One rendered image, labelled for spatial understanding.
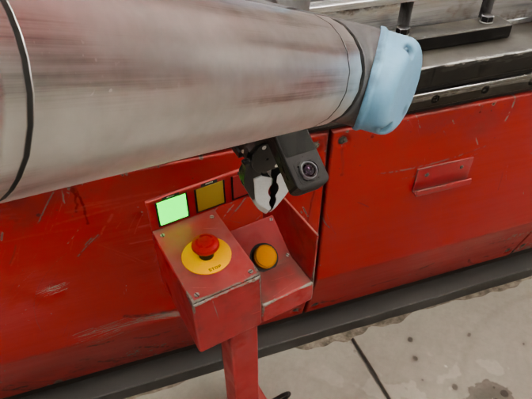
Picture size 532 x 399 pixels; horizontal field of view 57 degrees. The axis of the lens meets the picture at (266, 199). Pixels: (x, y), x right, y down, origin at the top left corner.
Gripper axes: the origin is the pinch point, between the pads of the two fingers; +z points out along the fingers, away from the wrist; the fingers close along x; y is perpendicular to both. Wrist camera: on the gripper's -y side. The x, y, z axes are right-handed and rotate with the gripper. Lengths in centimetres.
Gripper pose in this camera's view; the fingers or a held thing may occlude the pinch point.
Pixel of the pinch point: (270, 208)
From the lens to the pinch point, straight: 70.1
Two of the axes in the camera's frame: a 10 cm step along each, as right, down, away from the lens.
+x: -8.7, 3.3, -3.6
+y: -4.8, -6.4, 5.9
